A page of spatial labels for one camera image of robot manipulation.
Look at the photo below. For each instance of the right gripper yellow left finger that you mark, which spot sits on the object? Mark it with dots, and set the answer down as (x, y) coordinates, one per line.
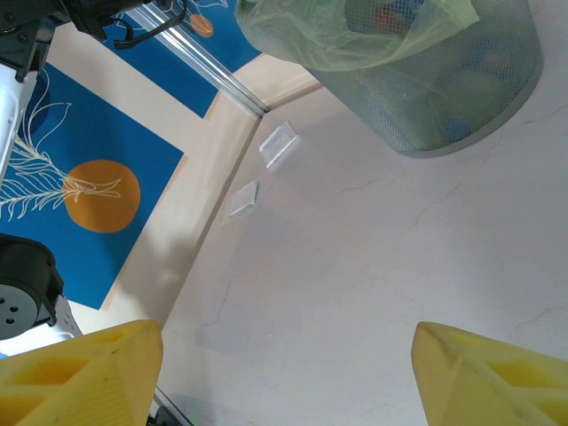
(66, 386)

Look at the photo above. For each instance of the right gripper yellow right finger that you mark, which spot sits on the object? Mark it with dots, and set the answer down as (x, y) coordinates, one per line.
(497, 390)

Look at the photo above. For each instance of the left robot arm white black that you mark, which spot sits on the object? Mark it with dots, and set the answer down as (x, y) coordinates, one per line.
(26, 270)

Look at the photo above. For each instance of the pale green bin liner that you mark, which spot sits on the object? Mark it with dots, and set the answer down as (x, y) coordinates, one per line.
(310, 35)

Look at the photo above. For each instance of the translucent green trash bin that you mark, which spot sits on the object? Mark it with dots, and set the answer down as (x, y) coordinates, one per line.
(444, 111)

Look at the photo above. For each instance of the clear plastic box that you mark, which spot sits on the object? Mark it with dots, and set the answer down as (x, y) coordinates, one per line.
(277, 144)
(244, 197)

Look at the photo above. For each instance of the aluminium frame post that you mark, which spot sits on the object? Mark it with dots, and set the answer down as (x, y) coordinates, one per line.
(213, 66)

